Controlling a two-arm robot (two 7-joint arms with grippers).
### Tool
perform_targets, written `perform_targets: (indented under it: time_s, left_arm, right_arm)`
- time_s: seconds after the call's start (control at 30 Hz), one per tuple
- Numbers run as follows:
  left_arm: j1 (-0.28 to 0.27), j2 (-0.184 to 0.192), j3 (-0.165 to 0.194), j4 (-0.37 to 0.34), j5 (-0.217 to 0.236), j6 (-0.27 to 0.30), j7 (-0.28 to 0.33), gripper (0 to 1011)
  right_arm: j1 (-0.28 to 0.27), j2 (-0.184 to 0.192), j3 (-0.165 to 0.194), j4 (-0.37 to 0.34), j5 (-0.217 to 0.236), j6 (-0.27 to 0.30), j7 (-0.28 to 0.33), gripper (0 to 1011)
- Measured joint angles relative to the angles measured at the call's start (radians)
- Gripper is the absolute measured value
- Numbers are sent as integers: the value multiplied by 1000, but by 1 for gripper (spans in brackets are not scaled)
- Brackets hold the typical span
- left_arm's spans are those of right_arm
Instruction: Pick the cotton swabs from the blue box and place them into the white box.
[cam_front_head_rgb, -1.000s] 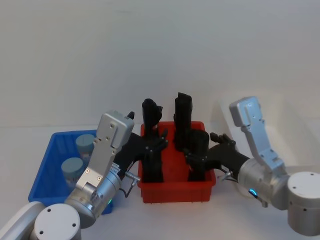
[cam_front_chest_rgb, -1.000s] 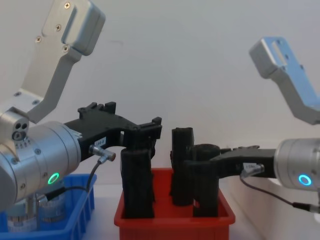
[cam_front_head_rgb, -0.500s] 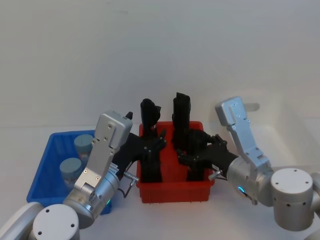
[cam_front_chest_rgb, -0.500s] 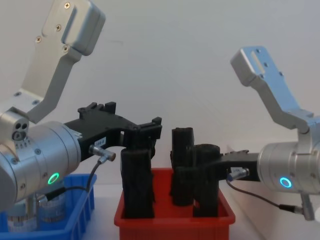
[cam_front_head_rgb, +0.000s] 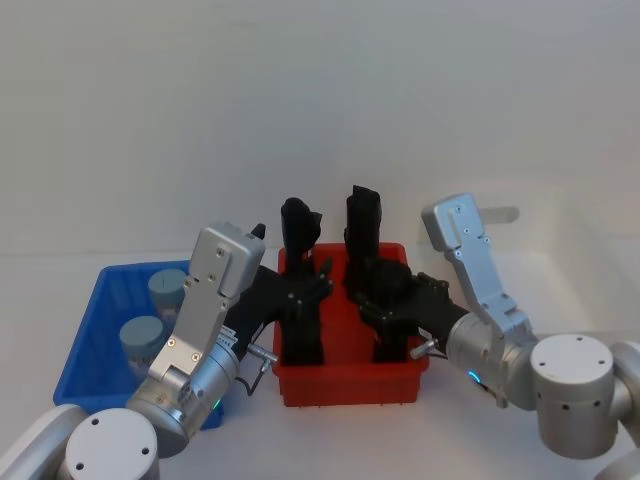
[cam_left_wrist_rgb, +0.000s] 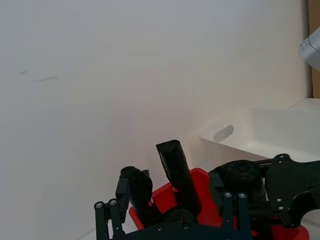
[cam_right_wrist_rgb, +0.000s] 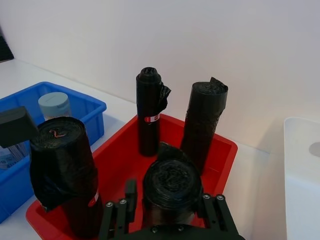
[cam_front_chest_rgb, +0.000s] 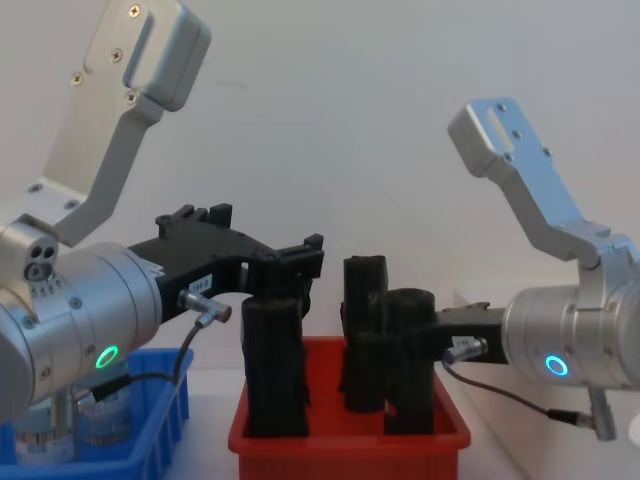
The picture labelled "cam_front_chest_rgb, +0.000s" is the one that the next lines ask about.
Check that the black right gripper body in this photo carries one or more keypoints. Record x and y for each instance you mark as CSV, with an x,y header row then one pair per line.
x,y
472,332

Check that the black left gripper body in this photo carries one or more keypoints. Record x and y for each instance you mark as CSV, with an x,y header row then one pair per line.
x,y
210,260

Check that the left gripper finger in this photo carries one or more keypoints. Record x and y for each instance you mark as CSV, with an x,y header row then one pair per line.
x,y
287,265
200,215

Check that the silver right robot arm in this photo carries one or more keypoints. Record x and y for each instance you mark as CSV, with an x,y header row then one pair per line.
x,y
575,330

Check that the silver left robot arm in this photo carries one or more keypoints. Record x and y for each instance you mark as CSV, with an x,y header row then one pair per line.
x,y
90,300

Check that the black fuzzy upright block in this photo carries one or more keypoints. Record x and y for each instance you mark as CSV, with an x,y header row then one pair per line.
x,y
410,360
275,370
365,280

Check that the red plastic bin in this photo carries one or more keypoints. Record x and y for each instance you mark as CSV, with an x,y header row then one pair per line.
x,y
350,460

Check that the blue plastic bin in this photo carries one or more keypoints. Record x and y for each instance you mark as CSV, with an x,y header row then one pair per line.
x,y
150,430

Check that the silver labelled can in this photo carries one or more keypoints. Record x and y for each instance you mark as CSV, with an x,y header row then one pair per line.
x,y
42,440
102,420

